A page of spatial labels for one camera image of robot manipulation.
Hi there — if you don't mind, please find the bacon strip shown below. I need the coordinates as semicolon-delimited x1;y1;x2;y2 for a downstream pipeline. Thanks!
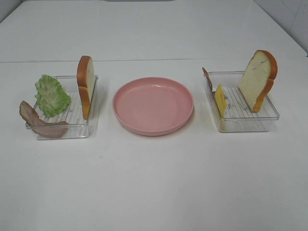
202;67;213;91
19;101;69;139

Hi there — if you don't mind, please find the yellow cheese slice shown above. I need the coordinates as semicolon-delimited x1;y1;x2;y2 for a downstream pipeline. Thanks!
215;84;227;117

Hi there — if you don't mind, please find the bread slice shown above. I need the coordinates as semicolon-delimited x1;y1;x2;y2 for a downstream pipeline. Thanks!
77;56;95;119
238;50;278;113

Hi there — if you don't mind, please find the green lettuce leaf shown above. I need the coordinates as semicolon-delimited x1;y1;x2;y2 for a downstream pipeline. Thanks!
35;75;71;117

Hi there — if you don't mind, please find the pink round plate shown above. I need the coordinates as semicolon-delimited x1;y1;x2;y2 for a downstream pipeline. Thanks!
113;77;194;136

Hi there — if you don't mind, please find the left clear plastic tray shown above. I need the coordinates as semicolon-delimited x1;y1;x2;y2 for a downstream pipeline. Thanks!
26;75;100;140

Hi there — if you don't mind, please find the clear plastic tray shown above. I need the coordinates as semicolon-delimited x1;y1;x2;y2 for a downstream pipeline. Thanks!
26;75;100;140
204;71;280;132

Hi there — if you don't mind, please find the right clear plastic tray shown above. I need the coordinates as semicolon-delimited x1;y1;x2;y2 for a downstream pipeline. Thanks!
204;71;280;132

